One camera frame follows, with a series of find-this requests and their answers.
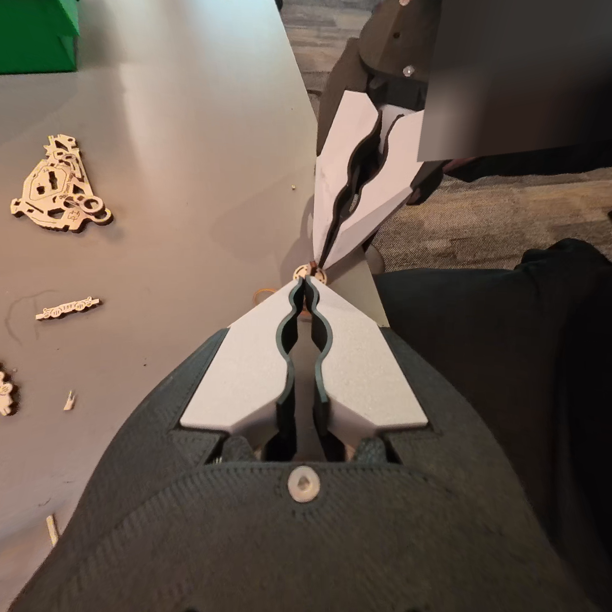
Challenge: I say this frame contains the wooden chassis assembly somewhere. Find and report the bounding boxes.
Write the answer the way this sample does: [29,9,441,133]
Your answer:
[11,134,114,235]

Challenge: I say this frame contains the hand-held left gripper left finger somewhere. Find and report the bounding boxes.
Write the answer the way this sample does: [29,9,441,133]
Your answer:
[179,279,307,462]

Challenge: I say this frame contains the green plastic bin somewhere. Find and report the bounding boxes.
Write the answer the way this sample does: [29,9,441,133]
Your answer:
[0,0,80,75]

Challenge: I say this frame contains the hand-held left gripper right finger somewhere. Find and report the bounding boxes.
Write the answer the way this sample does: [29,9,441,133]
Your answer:
[306,277,429,462]

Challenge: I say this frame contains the wooden wheel axle assembly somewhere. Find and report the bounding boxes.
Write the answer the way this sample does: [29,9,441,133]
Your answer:
[292,261,331,288]

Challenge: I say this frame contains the small wooden strip round holes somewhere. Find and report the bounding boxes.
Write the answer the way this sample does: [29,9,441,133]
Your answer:
[35,296,102,321]

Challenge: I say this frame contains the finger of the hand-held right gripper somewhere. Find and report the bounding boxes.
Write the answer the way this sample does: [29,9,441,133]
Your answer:
[320,109,426,269]
[312,90,383,269]

